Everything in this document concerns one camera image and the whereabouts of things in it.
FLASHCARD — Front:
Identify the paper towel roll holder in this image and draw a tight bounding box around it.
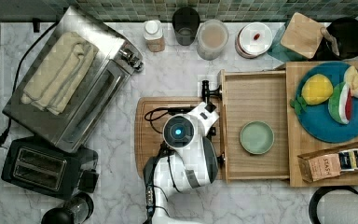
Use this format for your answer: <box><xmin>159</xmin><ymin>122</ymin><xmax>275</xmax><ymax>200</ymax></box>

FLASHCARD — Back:
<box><xmin>309</xmin><ymin>186</ymin><xmax>358</xmax><ymax>224</ymax></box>

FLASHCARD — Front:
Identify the wooden drawer cabinet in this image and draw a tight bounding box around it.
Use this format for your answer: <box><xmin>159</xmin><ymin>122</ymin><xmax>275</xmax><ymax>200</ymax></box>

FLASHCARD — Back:
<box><xmin>280</xmin><ymin>61</ymin><xmax>358</xmax><ymax>187</ymax></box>

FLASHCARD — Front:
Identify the black grinder bottle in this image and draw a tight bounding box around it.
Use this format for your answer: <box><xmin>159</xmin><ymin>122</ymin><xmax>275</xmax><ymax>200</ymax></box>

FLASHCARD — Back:
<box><xmin>41</xmin><ymin>192</ymin><xmax>94</xmax><ymax>224</ymax></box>

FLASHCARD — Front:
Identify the wooden cutting board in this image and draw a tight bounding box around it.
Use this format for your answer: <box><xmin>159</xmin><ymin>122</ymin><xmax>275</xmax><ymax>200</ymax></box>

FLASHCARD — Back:
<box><xmin>134</xmin><ymin>96</ymin><xmax>222</xmax><ymax>180</ymax></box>

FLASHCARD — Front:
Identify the beige folded towel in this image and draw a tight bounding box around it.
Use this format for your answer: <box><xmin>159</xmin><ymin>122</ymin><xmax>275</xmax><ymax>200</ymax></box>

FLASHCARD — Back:
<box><xmin>21</xmin><ymin>32</ymin><xmax>99</xmax><ymax>115</ymax></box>

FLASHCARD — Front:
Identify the clear container with beige lid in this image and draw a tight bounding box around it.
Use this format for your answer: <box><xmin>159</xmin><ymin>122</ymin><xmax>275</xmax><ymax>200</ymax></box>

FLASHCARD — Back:
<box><xmin>197</xmin><ymin>20</ymin><xmax>228</xmax><ymax>61</ymax></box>

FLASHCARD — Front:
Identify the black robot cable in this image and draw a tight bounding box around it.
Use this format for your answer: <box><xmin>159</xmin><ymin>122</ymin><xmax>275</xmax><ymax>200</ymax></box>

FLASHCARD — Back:
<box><xmin>144</xmin><ymin>106</ymin><xmax>197</xmax><ymax>134</ymax></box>

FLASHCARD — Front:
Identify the blue round plate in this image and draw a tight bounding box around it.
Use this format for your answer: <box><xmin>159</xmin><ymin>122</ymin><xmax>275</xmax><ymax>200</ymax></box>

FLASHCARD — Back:
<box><xmin>296</xmin><ymin>62</ymin><xmax>358</xmax><ymax>143</ymax></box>

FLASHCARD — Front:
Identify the toy watermelon slice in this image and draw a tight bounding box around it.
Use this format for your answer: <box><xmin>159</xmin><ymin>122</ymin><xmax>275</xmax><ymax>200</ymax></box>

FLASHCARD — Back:
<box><xmin>328</xmin><ymin>82</ymin><xmax>352</xmax><ymax>124</ymax></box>

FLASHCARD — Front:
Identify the stash tea box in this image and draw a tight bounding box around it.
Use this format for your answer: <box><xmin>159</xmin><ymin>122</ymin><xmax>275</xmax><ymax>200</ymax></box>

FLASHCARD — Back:
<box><xmin>297</xmin><ymin>142</ymin><xmax>358</xmax><ymax>183</ymax></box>

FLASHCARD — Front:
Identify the black two-slot toaster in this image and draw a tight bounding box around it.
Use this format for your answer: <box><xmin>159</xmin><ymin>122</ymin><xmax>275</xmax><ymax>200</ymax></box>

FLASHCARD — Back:
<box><xmin>1</xmin><ymin>136</ymin><xmax>99</xmax><ymax>200</ymax></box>

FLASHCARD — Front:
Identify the black toaster oven cable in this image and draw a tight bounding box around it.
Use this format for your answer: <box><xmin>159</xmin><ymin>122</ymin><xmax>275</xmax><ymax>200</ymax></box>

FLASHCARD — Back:
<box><xmin>0</xmin><ymin>18</ymin><xmax>59</xmax><ymax>148</ymax></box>

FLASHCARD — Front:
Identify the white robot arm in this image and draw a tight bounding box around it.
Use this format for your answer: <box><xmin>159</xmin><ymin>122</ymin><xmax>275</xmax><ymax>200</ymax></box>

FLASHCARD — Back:
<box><xmin>143</xmin><ymin>102</ymin><xmax>219</xmax><ymax>224</ymax></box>

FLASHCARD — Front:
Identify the black drawer handle bar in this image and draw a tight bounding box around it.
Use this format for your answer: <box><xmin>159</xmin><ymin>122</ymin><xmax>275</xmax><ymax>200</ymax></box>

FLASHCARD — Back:
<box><xmin>201</xmin><ymin>80</ymin><xmax>225</xmax><ymax>166</ymax></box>

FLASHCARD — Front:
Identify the white lidded jar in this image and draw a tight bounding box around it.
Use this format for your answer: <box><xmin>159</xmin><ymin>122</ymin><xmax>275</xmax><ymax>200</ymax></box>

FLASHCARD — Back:
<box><xmin>235</xmin><ymin>22</ymin><xmax>273</xmax><ymax>59</ymax></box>

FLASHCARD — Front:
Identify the black pot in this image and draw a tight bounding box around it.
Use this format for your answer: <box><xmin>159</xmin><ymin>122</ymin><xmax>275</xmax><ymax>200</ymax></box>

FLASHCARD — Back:
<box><xmin>312</xmin><ymin>17</ymin><xmax>358</xmax><ymax>61</ymax></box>

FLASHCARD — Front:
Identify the small spice bottle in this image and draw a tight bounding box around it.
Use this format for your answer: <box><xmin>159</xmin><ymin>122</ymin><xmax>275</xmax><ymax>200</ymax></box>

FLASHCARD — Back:
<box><xmin>144</xmin><ymin>20</ymin><xmax>165</xmax><ymax>52</ymax></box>

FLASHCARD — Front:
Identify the wooden drawer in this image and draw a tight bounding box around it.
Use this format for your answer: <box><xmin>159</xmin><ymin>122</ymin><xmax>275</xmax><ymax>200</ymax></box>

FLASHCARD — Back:
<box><xmin>219</xmin><ymin>70</ymin><xmax>289</xmax><ymax>182</ymax></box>

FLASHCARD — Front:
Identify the yellow toy lemon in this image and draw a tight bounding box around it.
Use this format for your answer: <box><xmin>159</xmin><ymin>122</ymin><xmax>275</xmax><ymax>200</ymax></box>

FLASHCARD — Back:
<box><xmin>301</xmin><ymin>74</ymin><xmax>333</xmax><ymax>105</ymax></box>

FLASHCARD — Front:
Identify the silver toaster oven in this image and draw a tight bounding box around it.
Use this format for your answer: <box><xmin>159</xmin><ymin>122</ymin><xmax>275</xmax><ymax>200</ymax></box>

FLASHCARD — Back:
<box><xmin>3</xmin><ymin>7</ymin><xmax>143</xmax><ymax>153</ymax></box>

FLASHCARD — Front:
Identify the dark empty glass cup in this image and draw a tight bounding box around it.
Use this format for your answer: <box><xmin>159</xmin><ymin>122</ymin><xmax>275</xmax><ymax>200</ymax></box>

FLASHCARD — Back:
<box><xmin>172</xmin><ymin>7</ymin><xmax>200</xmax><ymax>46</ymax></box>

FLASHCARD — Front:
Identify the green ceramic bowl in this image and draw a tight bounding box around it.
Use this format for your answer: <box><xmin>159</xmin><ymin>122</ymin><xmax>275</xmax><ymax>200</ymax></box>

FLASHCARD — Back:
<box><xmin>240</xmin><ymin>120</ymin><xmax>275</xmax><ymax>155</ymax></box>

